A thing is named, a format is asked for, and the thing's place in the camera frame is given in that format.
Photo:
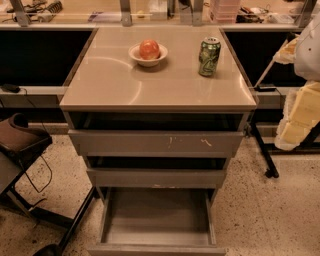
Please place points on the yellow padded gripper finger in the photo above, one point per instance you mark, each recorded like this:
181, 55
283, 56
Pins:
286, 53
301, 113

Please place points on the green soda can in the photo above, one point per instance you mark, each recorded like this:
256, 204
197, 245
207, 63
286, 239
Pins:
208, 56

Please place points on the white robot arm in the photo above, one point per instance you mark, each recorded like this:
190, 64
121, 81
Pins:
307, 56

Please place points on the grey drawer cabinet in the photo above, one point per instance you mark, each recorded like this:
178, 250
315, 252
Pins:
110, 91

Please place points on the grey bottom drawer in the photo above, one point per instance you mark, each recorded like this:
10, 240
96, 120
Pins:
156, 222

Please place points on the grey drawer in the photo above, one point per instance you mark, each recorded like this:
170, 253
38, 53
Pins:
157, 172
156, 222
139, 143

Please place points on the grey middle drawer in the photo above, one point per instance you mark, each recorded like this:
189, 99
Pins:
157, 172

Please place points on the grey top drawer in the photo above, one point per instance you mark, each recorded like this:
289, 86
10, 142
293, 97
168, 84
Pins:
139, 143

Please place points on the pink plastic storage box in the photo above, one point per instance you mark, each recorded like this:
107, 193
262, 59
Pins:
224, 11

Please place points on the red apple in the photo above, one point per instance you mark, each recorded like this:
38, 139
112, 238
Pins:
149, 49

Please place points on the white ceramic bowl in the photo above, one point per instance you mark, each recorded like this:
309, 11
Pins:
134, 55

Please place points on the brown padded chair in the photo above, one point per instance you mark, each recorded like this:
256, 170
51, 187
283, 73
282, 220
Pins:
21, 145

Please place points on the black table leg frame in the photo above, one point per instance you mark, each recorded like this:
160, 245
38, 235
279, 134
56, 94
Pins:
310, 145

